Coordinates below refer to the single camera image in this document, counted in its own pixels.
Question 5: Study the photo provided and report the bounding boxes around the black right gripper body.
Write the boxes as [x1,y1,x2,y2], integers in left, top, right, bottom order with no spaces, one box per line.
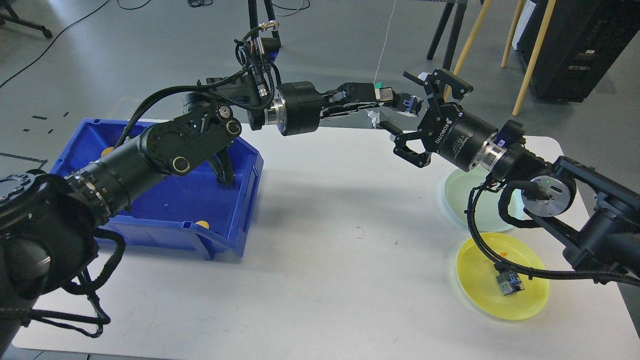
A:
[418,102,498,173]

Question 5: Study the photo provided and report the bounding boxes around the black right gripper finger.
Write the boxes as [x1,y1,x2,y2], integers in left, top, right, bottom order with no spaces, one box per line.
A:
[379,120,433,168]
[403,68,474,116]

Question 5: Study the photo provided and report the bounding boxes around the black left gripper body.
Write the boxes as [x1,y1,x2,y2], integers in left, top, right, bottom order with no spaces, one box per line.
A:
[263,80,343,136]

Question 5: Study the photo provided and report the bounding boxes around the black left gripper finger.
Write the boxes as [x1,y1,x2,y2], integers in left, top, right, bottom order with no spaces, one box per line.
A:
[320,102,401,120]
[334,82,395,105]

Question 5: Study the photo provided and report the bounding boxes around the green push button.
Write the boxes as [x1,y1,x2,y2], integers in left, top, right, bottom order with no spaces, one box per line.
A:
[374,82,423,117]

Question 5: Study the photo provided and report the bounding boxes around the yellow push button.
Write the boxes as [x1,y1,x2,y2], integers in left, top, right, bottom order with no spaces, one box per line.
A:
[100,146,114,158]
[195,219,210,229]
[494,263,525,296]

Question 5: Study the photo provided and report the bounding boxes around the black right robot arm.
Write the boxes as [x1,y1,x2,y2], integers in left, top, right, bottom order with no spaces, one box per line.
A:
[380,69,640,292]

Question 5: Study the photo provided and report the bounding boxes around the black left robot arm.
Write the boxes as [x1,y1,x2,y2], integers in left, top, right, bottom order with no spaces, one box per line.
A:
[1,20,421,351]

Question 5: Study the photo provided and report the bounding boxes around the light green plate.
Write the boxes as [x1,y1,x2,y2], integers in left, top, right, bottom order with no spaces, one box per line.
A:
[443,166,514,233]

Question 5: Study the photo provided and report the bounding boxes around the yellow plate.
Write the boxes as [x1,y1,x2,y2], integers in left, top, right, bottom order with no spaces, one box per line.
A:
[455,232,550,321]

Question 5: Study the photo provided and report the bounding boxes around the yellow push button front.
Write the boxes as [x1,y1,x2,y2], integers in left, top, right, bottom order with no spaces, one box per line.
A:
[195,219,210,229]

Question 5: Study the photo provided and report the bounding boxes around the yellow push button back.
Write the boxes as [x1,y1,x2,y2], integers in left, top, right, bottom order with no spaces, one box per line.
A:
[100,146,114,158]

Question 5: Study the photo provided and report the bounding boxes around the white power plug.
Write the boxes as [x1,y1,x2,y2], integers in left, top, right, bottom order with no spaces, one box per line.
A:
[366,111,382,130]

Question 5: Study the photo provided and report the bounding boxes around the black easel legs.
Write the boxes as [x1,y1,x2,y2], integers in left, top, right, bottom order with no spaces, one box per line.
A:
[427,0,470,76]

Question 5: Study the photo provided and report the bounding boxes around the wooden easel legs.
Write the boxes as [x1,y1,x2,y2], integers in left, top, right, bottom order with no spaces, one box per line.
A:
[445,0,557,116]

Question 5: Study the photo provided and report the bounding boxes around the black tripod stand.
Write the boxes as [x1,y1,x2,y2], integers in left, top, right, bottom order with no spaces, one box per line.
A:
[248,0,282,51]

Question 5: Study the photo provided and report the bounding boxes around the blue plastic bin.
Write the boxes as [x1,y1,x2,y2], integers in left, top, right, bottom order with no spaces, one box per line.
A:
[50,118,264,261]

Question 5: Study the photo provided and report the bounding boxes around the black cabinet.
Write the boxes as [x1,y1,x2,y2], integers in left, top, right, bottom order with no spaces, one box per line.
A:
[530,0,640,102]

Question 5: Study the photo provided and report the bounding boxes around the white floor cable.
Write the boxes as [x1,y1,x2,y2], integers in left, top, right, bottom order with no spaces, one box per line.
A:
[372,0,398,86]

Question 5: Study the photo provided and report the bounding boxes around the black floor cable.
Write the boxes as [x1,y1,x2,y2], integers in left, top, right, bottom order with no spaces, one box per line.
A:
[0,0,111,88]

